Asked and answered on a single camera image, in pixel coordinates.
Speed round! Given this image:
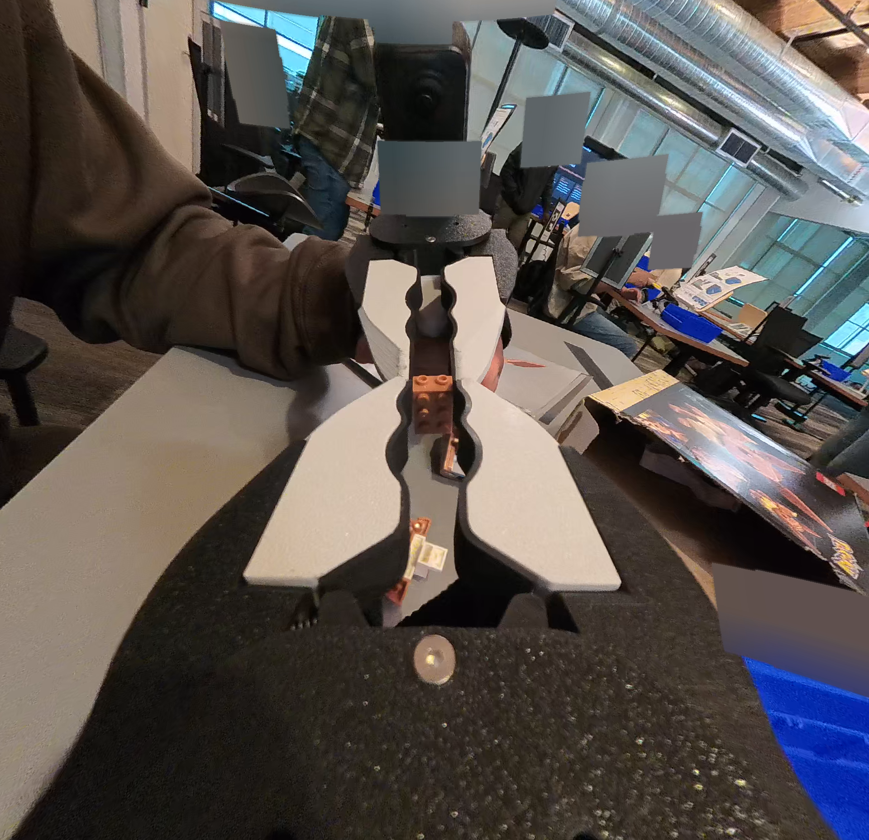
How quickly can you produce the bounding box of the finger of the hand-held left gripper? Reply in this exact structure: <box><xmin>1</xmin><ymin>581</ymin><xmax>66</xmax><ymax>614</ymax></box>
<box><xmin>439</xmin><ymin>254</ymin><xmax>509</xmax><ymax>389</ymax></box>
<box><xmin>359</xmin><ymin>260</ymin><xmax>423</xmax><ymax>380</ymax></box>

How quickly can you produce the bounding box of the grey desk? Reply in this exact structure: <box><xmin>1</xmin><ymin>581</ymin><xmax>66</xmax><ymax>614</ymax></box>
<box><xmin>0</xmin><ymin>230</ymin><xmax>707</xmax><ymax>814</ymax></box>

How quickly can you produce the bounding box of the blue plastic bin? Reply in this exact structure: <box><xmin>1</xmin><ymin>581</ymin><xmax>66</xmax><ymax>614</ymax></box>
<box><xmin>740</xmin><ymin>655</ymin><xmax>869</xmax><ymax>840</ymax></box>

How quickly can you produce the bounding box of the brown two stud brick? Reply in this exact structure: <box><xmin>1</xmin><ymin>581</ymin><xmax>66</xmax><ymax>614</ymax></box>
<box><xmin>413</xmin><ymin>374</ymin><xmax>458</xmax><ymax>437</ymax></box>

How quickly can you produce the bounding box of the person's left hand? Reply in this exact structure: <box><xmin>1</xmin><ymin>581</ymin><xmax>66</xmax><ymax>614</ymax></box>
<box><xmin>411</xmin><ymin>273</ymin><xmax>507</xmax><ymax>390</ymax></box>

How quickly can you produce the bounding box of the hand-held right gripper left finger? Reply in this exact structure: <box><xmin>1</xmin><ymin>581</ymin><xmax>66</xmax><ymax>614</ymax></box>
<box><xmin>245</xmin><ymin>376</ymin><xmax>414</xmax><ymax>590</ymax></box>

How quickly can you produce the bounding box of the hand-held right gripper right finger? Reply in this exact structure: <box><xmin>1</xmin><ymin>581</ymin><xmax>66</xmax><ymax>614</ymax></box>
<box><xmin>455</xmin><ymin>376</ymin><xmax>623</xmax><ymax>594</ymax></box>

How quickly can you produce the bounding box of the stack of blue bins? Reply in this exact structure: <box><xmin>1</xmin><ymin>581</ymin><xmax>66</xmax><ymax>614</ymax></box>
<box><xmin>663</xmin><ymin>303</ymin><xmax>730</xmax><ymax>343</ymax></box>

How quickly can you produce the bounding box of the fox print instruction booklet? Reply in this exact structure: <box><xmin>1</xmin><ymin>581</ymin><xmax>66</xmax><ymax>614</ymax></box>
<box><xmin>500</xmin><ymin>311</ymin><xmax>642</xmax><ymax>445</ymax></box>

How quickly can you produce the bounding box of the silver ventilation duct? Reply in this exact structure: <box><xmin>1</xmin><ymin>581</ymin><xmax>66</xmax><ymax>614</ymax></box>
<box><xmin>554</xmin><ymin>0</ymin><xmax>869</xmax><ymax>200</ymax></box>

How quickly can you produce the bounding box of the black office chair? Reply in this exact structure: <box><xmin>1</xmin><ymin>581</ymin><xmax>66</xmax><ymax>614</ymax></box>
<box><xmin>204</xmin><ymin>138</ymin><xmax>324</xmax><ymax>238</ymax></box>

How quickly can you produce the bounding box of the printed cardboard box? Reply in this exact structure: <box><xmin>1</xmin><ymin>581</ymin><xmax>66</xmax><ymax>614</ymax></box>
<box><xmin>586</xmin><ymin>368</ymin><xmax>869</xmax><ymax>586</ymax></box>

